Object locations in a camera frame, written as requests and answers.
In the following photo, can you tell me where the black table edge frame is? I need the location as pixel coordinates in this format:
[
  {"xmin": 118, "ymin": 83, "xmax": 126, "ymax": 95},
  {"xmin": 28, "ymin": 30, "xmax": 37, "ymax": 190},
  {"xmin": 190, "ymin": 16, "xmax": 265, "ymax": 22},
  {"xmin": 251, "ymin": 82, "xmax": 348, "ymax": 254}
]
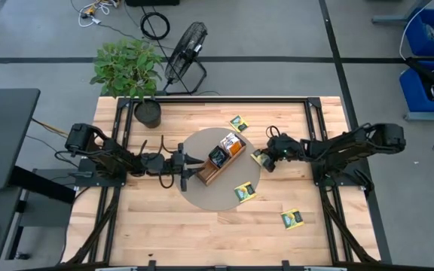
[{"xmin": 61, "ymin": 96, "xmax": 393, "ymax": 271}]

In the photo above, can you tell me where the black floor fan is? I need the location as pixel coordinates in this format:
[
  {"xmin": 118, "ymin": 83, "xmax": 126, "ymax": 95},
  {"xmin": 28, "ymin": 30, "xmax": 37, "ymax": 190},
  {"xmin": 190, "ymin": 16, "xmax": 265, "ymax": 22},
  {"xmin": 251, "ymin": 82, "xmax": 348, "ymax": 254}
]
[{"xmin": 163, "ymin": 21, "xmax": 209, "ymax": 96}]

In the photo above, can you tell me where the black pole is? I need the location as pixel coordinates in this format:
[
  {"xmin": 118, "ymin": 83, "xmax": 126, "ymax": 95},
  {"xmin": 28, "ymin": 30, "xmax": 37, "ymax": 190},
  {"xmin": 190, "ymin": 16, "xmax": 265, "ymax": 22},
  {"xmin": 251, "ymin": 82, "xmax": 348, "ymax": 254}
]
[{"xmin": 404, "ymin": 56, "xmax": 434, "ymax": 96}]

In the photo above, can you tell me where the grey desk foot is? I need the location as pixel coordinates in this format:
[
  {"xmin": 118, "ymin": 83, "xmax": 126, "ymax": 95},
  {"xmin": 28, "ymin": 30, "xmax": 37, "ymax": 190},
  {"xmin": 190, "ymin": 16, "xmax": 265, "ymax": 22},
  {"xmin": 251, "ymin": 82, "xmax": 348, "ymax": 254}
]
[
  {"xmin": 403, "ymin": 110, "xmax": 434, "ymax": 122},
  {"xmin": 371, "ymin": 0, "xmax": 434, "ymax": 25}
]

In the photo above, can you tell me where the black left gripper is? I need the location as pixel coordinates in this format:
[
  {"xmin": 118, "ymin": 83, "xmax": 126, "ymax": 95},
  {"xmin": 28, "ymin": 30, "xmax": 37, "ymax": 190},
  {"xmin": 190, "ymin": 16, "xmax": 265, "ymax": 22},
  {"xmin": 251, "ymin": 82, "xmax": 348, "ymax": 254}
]
[{"xmin": 166, "ymin": 142, "xmax": 205, "ymax": 193}]

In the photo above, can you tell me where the blue plastic storage bin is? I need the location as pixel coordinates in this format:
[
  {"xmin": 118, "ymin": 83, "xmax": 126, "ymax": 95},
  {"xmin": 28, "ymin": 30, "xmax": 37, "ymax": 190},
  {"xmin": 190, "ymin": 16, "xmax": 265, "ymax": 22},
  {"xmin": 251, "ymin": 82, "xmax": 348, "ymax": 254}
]
[
  {"xmin": 398, "ymin": 59, "xmax": 434, "ymax": 113},
  {"xmin": 405, "ymin": 8, "xmax": 434, "ymax": 57}
]

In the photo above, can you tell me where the wooden tea organizer box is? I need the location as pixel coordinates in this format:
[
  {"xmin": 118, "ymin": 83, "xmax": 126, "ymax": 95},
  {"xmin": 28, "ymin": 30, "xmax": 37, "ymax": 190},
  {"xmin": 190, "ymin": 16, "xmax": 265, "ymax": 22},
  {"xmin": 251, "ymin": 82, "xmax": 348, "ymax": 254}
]
[{"xmin": 195, "ymin": 132, "xmax": 247, "ymax": 187}]

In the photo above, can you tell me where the black cable coil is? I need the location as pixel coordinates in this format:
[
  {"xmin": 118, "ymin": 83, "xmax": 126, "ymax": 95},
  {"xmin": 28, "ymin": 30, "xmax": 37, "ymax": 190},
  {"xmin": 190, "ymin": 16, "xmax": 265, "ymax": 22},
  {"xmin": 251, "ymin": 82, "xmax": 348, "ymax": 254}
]
[{"xmin": 139, "ymin": 11, "xmax": 171, "ymax": 41}]

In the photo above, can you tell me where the white hanging cable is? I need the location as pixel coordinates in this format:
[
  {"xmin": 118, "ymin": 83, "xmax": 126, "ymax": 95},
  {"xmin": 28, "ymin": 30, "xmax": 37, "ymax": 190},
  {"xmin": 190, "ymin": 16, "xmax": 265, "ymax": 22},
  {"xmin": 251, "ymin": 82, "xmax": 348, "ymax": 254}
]
[{"xmin": 398, "ymin": 0, "xmax": 434, "ymax": 61}]

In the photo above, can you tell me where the yellow floor cable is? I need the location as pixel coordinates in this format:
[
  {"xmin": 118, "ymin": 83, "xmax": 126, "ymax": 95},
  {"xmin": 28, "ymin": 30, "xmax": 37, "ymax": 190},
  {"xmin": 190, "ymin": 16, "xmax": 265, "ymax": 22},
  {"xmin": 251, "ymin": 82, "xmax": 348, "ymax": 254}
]
[{"xmin": 31, "ymin": 117, "xmax": 69, "ymax": 137}]

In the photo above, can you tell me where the black floor box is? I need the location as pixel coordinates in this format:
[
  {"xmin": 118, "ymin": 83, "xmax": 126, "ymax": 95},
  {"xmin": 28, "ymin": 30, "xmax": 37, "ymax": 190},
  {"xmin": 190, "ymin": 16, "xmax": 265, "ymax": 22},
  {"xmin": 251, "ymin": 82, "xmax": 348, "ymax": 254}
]
[{"xmin": 125, "ymin": 0, "xmax": 181, "ymax": 8}]

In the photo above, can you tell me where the green plant in black pot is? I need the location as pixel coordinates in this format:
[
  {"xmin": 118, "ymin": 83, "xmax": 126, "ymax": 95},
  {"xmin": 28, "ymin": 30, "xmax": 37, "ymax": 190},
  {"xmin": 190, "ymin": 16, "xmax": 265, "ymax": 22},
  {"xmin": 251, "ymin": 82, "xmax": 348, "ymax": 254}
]
[{"xmin": 89, "ymin": 38, "xmax": 164, "ymax": 129}]

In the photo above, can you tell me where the white orange tea bag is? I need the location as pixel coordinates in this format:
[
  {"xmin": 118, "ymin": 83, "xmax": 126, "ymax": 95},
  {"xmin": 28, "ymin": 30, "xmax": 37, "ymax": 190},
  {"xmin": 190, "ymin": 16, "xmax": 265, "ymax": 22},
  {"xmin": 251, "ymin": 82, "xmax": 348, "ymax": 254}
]
[
  {"xmin": 219, "ymin": 132, "xmax": 237, "ymax": 151},
  {"xmin": 226, "ymin": 137, "xmax": 243, "ymax": 157}
]

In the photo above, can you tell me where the grey side desk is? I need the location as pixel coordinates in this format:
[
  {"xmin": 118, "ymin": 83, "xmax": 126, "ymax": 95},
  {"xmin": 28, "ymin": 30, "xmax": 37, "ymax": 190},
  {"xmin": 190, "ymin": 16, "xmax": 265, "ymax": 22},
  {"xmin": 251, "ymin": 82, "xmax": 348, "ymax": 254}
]
[{"xmin": 0, "ymin": 187, "xmax": 25, "ymax": 271}]

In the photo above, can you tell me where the white cable bundle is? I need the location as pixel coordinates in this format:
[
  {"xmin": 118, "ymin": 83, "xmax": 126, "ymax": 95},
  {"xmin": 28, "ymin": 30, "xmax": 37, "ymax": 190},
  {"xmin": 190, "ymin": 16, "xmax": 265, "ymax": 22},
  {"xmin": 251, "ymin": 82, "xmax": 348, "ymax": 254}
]
[{"xmin": 76, "ymin": 0, "xmax": 121, "ymax": 29}]

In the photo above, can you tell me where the black desk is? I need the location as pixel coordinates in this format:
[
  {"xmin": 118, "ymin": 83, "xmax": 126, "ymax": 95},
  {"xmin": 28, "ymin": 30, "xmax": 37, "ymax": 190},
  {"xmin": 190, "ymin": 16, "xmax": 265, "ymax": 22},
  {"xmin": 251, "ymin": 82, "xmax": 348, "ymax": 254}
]
[{"xmin": 0, "ymin": 88, "xmax": 41, "ymax": 191}]

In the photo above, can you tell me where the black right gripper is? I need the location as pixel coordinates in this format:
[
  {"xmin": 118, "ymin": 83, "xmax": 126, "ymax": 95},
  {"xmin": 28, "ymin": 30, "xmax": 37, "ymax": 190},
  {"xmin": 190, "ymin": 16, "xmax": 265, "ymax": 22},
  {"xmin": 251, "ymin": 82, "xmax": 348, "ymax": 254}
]
[{"xmin": 252, "ymin": 145, "xmax": 281, "ymax": 174}]

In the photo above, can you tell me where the round beige mat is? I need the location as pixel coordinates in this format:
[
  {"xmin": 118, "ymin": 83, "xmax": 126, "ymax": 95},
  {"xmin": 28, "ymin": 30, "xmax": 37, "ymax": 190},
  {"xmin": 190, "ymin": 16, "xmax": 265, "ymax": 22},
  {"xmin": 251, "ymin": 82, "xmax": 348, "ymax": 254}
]
[{"xmin": 176, "ymin": 126, "xmax": 262, "ymax": 212}]

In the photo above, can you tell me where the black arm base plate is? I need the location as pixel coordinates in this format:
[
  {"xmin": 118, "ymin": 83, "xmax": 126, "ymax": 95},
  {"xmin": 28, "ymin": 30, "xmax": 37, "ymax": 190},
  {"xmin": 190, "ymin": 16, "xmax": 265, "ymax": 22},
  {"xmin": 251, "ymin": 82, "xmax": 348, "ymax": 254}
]
[
  {"xmin": 74, "ymin": 161, "xmax": 127, "ymax": 188},
  {"xmin": 310, "ymin": 156, "xmax": 368, "ymax": 188}
]

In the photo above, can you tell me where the black desk beam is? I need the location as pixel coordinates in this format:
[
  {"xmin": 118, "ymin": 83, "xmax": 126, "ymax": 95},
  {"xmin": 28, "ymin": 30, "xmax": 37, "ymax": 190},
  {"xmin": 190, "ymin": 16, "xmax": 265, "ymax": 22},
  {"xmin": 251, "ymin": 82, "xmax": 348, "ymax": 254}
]
[{"xmin": 9, "ymin": 165, "xmax": 77, "ymax": 205}]

